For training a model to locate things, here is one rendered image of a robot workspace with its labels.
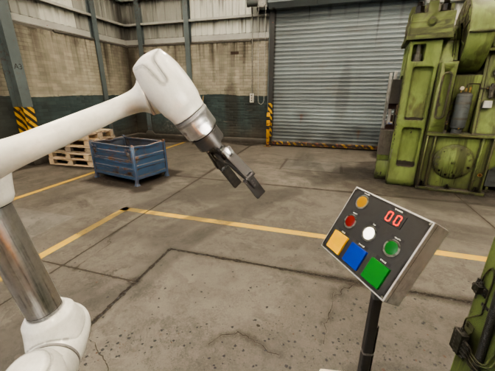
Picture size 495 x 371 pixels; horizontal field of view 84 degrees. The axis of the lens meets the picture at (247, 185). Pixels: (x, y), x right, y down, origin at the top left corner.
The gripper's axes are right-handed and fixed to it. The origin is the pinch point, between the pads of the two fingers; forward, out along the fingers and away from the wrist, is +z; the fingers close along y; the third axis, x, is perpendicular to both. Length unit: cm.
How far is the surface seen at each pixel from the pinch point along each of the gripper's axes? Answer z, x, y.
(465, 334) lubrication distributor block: 71, 16, 38
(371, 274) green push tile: 44.9, 9.9, 18.4
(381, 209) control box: 38.1, 30.1, 11.3
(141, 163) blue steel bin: 63, -7, -436
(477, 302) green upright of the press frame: 64, 24, 38
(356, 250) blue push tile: 44.2, 14.5, 9.3
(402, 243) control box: 40, 22, 23
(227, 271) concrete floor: 126, -28, -137
